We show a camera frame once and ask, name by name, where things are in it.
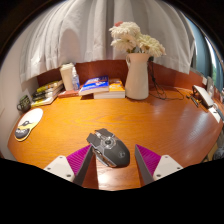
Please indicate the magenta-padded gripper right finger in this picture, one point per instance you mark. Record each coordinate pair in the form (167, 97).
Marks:
(165, 165)

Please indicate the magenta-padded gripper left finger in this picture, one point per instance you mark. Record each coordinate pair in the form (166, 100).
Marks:
(60, 166)

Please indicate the dark grey computer mouse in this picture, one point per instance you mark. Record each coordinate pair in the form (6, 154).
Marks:
(111, 148)

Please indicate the round white printed mouse pad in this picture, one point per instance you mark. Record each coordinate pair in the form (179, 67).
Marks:
(30, 121)

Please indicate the dark mug with green inside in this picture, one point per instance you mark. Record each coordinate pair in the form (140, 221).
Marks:
(25, 104)

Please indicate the flat white box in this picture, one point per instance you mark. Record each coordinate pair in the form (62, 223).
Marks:
(215, 114)

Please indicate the thin red book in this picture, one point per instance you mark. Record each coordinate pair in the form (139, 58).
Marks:
(68, 93)

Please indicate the white tilted tablet device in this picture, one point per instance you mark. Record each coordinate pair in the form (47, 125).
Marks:
(202, 95)

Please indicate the white ceramic jug vase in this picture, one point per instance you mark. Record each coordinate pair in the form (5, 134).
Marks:
(137, 80)

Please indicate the cream lidded container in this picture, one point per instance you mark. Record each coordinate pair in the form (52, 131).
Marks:
(66, 76)

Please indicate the white pleated curtain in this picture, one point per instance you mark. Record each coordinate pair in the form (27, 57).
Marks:
(100, 30)

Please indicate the window with dark frame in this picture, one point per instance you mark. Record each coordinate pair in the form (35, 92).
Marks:
(206, 56)

